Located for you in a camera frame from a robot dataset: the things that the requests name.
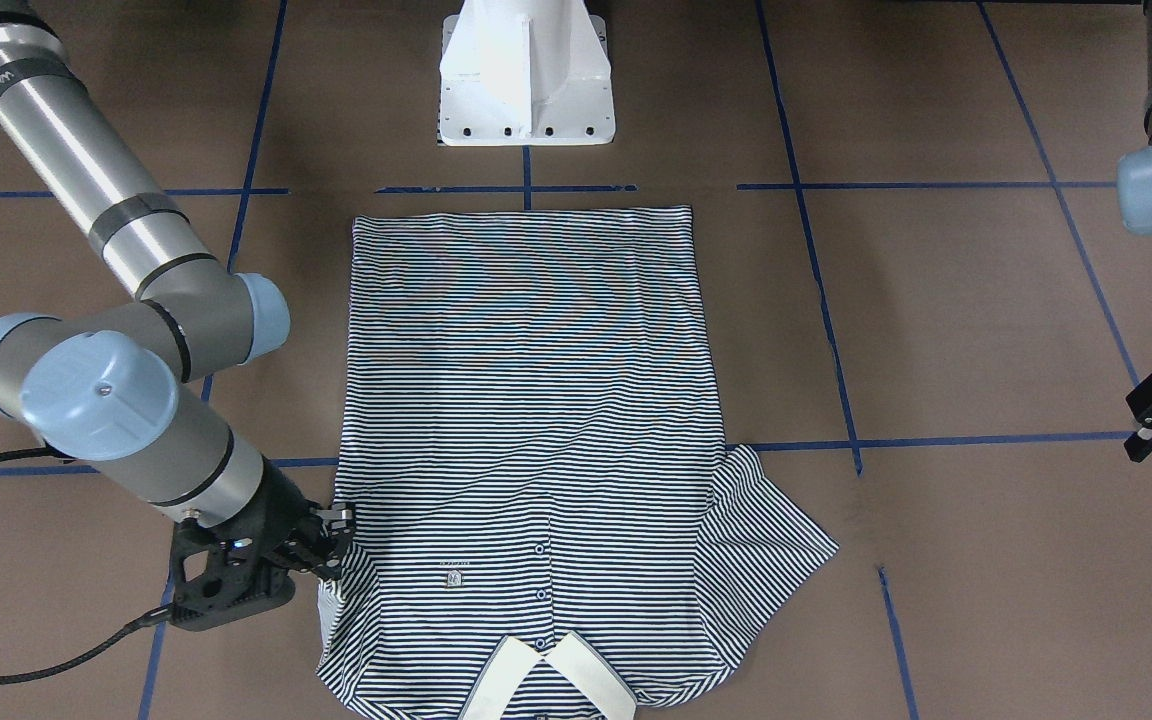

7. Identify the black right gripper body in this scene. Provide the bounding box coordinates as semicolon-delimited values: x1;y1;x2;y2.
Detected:
168;462;324;632

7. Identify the navy white striped polo shirt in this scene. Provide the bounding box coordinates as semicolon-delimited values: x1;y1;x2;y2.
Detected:
317;205;838;719

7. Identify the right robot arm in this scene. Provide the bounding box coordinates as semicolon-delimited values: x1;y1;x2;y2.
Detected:
0;1;353;632

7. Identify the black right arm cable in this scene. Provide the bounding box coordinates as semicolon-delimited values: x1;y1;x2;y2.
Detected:
0;448;177;687

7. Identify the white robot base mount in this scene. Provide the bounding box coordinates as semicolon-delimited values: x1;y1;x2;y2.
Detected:
435;1;617;147

